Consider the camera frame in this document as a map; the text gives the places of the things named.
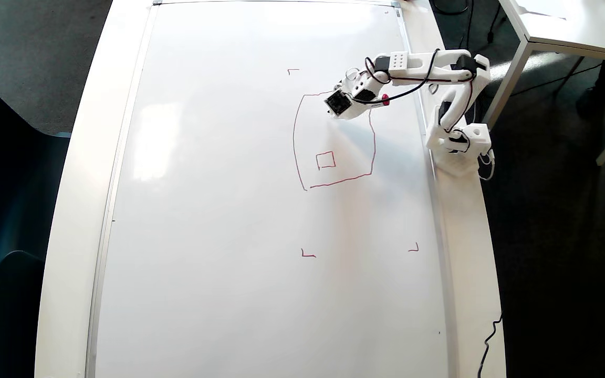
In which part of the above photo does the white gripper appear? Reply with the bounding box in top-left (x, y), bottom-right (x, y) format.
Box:
top-left (336, 67), bottom-right (389, 107)

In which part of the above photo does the large white whiteboard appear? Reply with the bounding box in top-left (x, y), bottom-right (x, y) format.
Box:
top-left (85, 0), bottom-right (458, 378)

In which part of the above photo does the white side table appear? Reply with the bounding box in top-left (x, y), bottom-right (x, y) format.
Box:
top-left (496, 0), bottom-right (605, 166)

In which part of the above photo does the large dark blue chair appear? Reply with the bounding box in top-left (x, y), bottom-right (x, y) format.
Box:
top-left (0, 70), bottom-right (72, 288)

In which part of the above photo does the black camera cable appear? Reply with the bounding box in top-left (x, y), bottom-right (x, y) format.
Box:
top-left (364, 48), bottom-right (441, 105)

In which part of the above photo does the looped black floor cable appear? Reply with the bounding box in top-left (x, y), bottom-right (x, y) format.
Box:
top-left (430, 0), bottom-right (472, 16)

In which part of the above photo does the straight black floor cable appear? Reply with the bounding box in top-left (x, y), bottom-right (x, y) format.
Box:
top-left (465, 0), bottom-right (475, 50)

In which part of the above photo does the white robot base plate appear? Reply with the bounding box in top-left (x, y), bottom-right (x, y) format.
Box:
top-left (431, 151), bottom-right (485, 177)

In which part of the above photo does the white cable at base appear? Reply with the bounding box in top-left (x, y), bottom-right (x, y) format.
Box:
top-left (477, 149), bottom-right (496, 182)

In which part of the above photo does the long black floor cable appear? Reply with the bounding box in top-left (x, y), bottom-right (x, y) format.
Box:
top-left (512, 61), bottom-right (605, 98)

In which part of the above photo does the thin black table cable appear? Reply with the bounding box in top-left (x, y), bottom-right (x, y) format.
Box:
top-left (477, 313), bottom-right (503, 378)

